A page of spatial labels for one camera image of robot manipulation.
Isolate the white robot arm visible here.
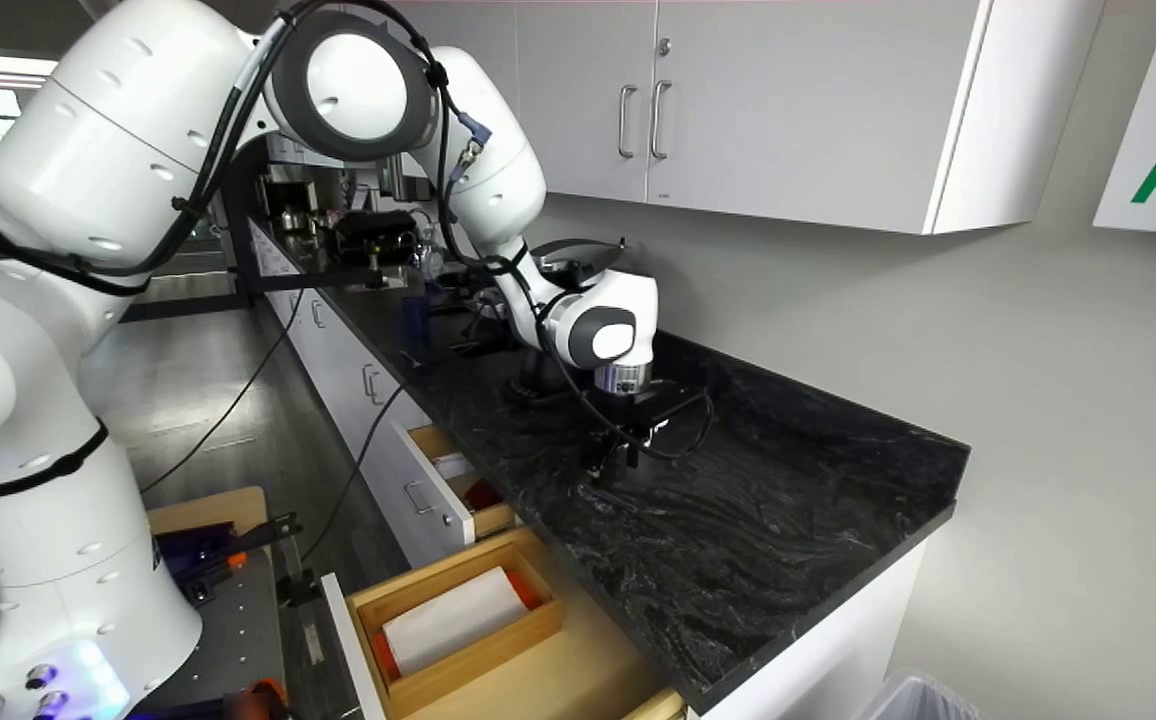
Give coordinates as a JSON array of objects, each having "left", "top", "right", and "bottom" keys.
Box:
[{"left": 0, "top": 0, "right": 661, "bottom": 720}]

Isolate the open upper wooden drawer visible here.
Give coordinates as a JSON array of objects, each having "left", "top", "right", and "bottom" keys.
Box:
[{"left": 403, "top": 424, "right": 517, "bottom": 546}]

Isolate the wooden box in drawer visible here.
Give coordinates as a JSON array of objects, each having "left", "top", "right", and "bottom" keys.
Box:
[{"left": 349, "top": 526, "right": 564, "bottom": 720}]

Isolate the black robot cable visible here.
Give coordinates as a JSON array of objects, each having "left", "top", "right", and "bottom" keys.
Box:
[{"left": 0, "top": 0, "right": 607, "bottom": 405}]

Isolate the white wall cabinet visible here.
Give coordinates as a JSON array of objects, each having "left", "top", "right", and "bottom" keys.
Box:
[{"left": 398, "top": 0, "right": 1104, "bottom": 236}]

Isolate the white paper in box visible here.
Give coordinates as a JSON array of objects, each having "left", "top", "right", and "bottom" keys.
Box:
[{"left": 385, "top": 566, "right": 525, "bottom": 672}]

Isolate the open wooden drawer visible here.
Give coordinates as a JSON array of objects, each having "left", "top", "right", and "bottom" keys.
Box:
[
  {"left": 322, "top": 526, "right": 689, "bottom": 720},
  {"left": 403, "top": 424, "right": 517, "bottom": 546}
]

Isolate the open lower wooden drawer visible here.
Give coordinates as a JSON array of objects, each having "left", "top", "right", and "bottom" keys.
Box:
[{"left": 322, "top": 526, "right": 689, "bottom": 720}]

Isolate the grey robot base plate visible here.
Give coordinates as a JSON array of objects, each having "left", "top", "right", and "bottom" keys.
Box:
[{"left": 130, "top": 552, "right": 285, "bottom": 720}]

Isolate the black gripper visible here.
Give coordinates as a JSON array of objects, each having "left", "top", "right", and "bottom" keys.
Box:
[{"left": 583, "top": 380, "right": 709, "bottom": 472}]

